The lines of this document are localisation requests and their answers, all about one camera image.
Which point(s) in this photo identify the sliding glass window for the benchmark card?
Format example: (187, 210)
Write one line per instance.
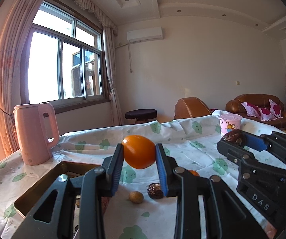
(45, 67)

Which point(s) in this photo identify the pink floral pillow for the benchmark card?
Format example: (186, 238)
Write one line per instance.
(275, 108)
(250, 109)
(265, 114)

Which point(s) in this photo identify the white cloth with green clouds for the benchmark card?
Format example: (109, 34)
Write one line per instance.
(182, 137)

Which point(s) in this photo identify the pink patterned curtain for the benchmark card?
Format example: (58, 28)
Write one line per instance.
(10, 54)

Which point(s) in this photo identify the pink electric kettle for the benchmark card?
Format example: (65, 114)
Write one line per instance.
(33, 134)

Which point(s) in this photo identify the pink metal tin box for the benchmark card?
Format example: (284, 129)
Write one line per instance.
(40, 191)

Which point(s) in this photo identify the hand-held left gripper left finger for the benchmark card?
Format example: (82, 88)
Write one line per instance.
(116, 174)

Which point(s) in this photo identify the pale narrow curtain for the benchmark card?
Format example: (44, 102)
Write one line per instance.
(113, 79)

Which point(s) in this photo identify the white air conditioner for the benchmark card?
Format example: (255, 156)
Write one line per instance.
(145, 34)

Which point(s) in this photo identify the ruffled curtain valance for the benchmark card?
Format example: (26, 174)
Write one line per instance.
(90, 7)

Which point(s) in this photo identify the dark round stool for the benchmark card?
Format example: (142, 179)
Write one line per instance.
(140, 114)

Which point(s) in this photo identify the brown leather armchair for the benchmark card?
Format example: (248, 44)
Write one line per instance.
(190, 108)

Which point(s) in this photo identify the pink cartoon cup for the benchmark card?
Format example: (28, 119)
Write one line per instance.
(229, 124)

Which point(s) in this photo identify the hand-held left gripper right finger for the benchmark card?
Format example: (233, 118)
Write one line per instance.
(162, 174)

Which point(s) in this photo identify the orange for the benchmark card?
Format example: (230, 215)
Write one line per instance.
(139, 151)
(194, 173)

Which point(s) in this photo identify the small round brown fruit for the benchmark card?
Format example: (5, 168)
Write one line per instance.
(136, 196)

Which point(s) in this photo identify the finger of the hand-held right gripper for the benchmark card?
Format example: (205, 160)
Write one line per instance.
(232, 151)
(256, 142)

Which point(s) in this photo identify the brown leather sofa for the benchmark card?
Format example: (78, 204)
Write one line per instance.
(247, 98)

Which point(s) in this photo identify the dark chocolate-shell pastry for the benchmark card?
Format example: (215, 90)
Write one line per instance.
(155, 191)

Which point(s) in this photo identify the person's right hand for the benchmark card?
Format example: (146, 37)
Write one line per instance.
(271, 231)

